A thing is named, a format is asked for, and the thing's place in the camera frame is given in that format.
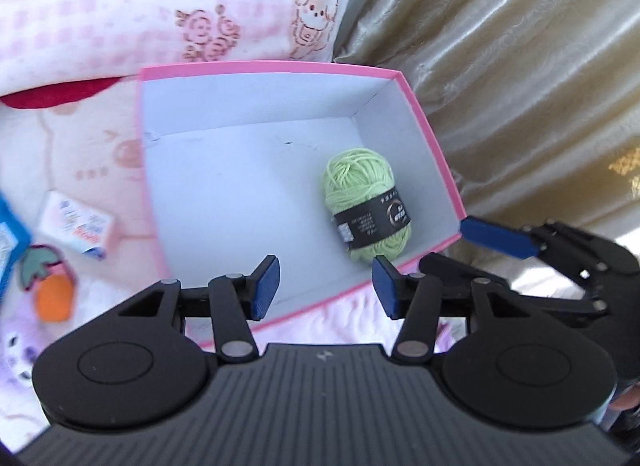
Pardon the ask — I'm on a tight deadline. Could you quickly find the orange makeup sponge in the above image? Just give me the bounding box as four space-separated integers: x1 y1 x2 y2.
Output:
35 274 75 323

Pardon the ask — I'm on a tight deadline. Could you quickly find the green yarn ball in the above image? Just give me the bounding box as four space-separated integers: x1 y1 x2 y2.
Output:
321 147 411 263

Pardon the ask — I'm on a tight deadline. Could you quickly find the pink cardboard box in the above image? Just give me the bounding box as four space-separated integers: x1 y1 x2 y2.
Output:
138 60 465 347

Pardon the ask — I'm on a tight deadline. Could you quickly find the beige satin curtain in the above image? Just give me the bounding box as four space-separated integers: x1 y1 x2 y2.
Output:
335 0 639 237

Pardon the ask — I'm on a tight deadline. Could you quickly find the white tissue pack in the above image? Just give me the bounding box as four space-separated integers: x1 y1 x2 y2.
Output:
38 189 116 261

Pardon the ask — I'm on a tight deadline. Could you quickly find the pink cartoon bed blanket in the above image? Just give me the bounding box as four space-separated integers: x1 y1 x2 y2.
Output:
0 76 471 454

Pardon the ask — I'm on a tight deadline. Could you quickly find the blue wipes packet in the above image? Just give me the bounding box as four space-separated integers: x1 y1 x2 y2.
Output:
0 196 32 297

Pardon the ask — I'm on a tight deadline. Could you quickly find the pink checked pillow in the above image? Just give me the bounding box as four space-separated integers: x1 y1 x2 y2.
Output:
0 0 369 96

